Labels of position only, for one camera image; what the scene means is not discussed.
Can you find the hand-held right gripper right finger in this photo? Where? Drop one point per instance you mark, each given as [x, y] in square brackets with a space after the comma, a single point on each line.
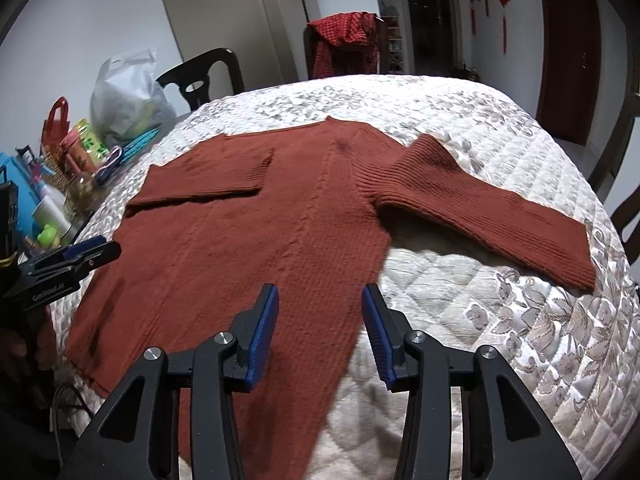
[376, 332]

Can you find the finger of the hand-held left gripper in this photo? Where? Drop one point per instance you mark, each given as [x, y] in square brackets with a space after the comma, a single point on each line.
[87, 260]
[82, 246]

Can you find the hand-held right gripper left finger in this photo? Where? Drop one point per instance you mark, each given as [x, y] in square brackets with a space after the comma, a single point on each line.
[264, 332]

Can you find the rust red knit sweater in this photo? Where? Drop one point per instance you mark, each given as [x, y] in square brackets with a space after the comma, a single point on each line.
[260, 240]

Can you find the person's left hand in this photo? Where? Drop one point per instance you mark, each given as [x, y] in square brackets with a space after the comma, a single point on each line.
[22, 355]

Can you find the green toy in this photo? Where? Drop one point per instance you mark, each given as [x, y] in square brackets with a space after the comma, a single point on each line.
[49, 236]

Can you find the white bottle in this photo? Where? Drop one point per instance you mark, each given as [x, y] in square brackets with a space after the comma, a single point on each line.
[47, 210]

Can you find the glass jar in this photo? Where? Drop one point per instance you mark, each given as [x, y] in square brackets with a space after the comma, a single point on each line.
[81, 187]

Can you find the blue box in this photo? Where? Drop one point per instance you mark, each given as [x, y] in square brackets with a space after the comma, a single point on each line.
[20, 172]

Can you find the white quilted floral blanket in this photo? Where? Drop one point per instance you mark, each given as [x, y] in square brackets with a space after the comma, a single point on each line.
[450, 360]

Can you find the green yellow snack packet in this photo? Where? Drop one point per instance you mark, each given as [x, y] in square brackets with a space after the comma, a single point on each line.
[89, 144]

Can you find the teal plastic hangers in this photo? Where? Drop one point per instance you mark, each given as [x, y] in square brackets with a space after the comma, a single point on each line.
[139, 144]

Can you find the red gift bag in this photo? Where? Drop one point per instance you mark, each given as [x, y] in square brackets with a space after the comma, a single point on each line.
[56, 127]

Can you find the white plastic bag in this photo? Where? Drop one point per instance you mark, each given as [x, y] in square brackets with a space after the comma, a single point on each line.
[125, 97]

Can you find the black wooden chair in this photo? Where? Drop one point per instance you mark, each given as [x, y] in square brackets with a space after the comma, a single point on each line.
[210, 72]

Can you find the red checkered cloth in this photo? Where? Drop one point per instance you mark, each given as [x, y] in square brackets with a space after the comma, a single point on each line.
[342, 42]

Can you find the shoe rack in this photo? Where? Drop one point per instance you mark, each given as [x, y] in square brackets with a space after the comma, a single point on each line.
[391, 40]

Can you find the brown wooden door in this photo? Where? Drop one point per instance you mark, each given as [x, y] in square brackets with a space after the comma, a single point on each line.
[567, 50]

